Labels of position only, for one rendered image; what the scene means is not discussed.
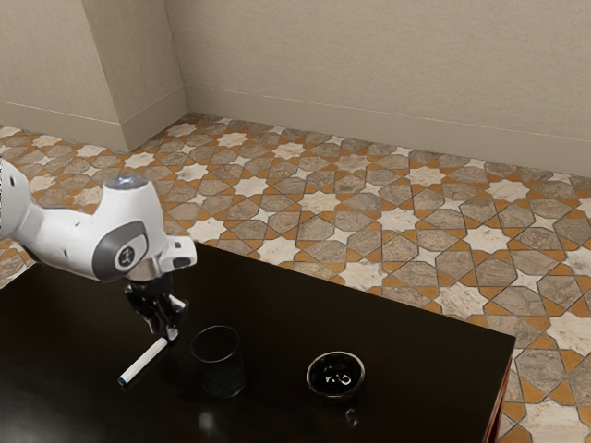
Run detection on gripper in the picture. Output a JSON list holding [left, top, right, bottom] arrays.
[[123, 273, 189, 345]]

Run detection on white marker pen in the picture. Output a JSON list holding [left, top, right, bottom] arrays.
[[117, 337, 168, 386]]

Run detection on black mesh pen holder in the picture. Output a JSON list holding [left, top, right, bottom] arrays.
[[189, 325, 247, 399]]

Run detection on black glossy bowl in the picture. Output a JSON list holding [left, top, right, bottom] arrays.
[[306, 351, 367, 403]]

